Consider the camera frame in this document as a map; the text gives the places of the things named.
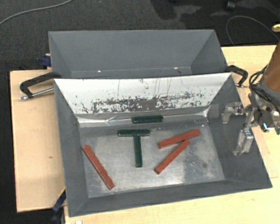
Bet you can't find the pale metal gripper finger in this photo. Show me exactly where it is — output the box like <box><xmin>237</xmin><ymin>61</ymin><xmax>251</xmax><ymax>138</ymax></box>
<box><xmin>220</xmin><ymin>102</ymin><xmax>245</xmax><ymax>125</ymax></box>
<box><xmin>231</xmin><ymin>128</ymin><xmax>256</xmax><ymax>157</ymax></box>

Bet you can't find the red-brown flat block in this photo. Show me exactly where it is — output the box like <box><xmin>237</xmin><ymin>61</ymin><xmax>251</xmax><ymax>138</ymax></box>
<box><xmin>152</xmin><ymin>139</ymin><xmax>193</xmax><ymax>176</ymax></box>
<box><xmin>156</xmin><ymin>128</ymin><xmax>202</xmax><ymax>150</ymax></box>
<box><xmin>82</xmin><ymin>142</ymin><xmax>116</xmax><ymax>192</ymax></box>

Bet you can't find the dark green flat block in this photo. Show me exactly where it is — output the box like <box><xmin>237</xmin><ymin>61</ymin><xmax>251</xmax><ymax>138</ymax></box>
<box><xmin>133</xmin><ymin>134</ymin><xmax>144</xmax><ymax>168</ymax></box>
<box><xmin>117</xmin><ymin>127</ymin><xmax>151</xmax><ymax>139</ymax></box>
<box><xmin>131</xmin><ymin>114</ymin><xmax>164</xmax><ymax>125</ymax></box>

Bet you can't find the grey metal bin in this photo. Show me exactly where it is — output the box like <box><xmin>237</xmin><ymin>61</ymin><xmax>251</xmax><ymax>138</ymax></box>
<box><xmin>47</xmin><ymin>16</ymin><xmax>274</xmax><ymax>218</ymax></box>

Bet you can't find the pale wood flat board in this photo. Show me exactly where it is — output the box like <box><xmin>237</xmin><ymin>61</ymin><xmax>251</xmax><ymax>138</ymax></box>
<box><xmin>7</xmin><ymin>53</ymin><xmax>280</xmax><ymax>213</ymax></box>

